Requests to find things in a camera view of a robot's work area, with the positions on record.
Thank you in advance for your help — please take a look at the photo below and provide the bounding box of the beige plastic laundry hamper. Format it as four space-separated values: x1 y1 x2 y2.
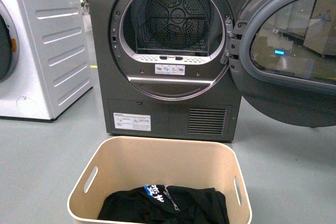
67 136 252 223

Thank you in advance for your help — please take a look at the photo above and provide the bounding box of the dark grey front-load dryer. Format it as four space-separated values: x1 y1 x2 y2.
89 0 251 143

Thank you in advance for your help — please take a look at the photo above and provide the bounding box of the black printed t-shirt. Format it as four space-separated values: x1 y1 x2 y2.
98 185 230 223

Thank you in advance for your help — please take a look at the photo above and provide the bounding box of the round grey dryer door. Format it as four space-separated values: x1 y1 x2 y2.
229 0 335 128

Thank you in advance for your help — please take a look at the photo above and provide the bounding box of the white washing machine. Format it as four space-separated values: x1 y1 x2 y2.
1 0 92 121

